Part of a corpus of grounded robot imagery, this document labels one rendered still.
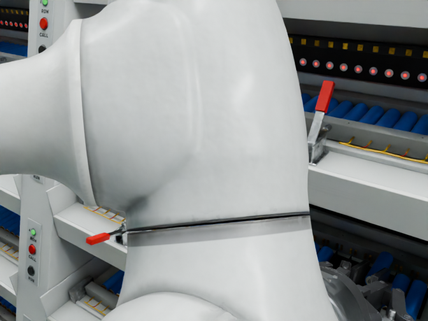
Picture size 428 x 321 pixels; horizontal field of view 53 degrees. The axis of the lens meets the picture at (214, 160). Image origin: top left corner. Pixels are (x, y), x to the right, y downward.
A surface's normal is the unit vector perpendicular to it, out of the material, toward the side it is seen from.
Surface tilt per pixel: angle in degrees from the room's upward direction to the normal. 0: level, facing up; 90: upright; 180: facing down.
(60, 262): 90
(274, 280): 54
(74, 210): 19
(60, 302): 90
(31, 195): 90
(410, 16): 109
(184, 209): 76
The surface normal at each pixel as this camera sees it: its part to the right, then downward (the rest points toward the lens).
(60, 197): 0.81, 0.24
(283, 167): 0.65, 0.00
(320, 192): -0.58, 0.41
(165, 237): -0.48, -0.13
